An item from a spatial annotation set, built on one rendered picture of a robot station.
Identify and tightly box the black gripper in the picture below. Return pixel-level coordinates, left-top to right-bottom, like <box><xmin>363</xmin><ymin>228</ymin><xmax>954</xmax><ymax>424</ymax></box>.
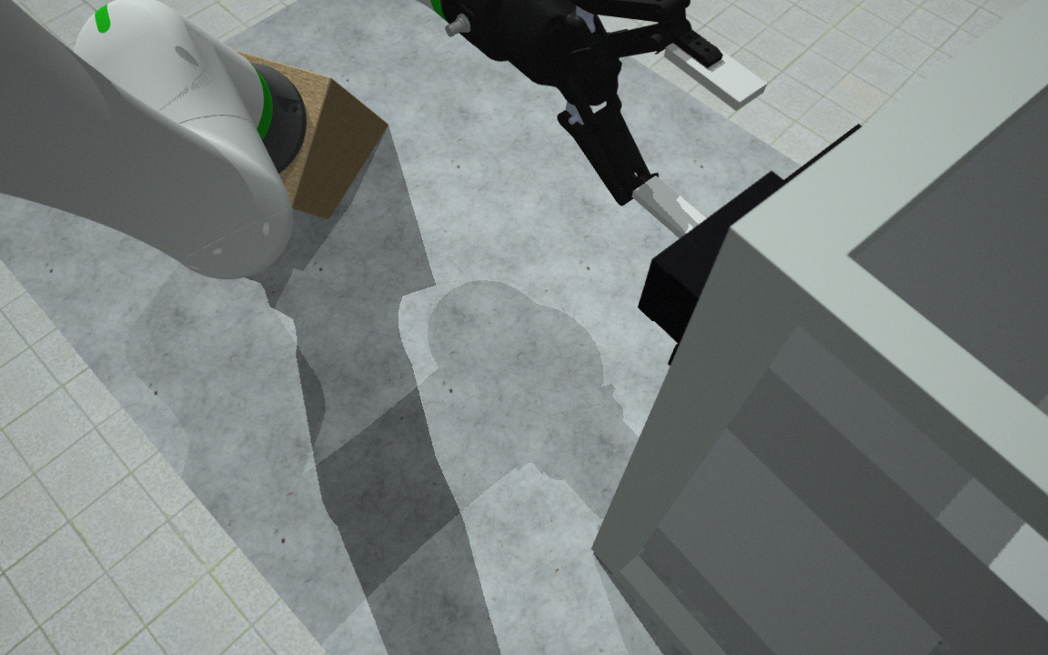
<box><xmin>492</xmin><ymin>0</ymin><xmax>767</xmax><ymax>238</ymax></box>

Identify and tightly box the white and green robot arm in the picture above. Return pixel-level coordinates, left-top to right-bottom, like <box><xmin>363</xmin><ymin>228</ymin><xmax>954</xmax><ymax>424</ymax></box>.
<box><xmin>0</xmin><ymin>0</ymin><xmax>307</xmax><ymax>279</ymax></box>

